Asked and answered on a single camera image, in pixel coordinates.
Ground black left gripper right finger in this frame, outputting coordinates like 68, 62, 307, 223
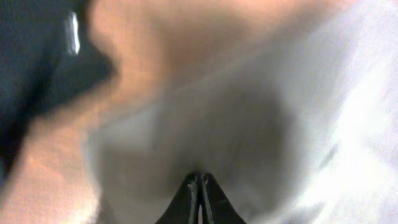
200, 173, 246, 224

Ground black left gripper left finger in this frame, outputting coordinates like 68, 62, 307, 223
155, 173, 199, 224

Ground grey cargo shorts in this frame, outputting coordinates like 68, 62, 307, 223
82, 1, 397, 223

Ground black garment with red waistband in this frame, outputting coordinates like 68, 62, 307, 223
1, 0, 114, 182

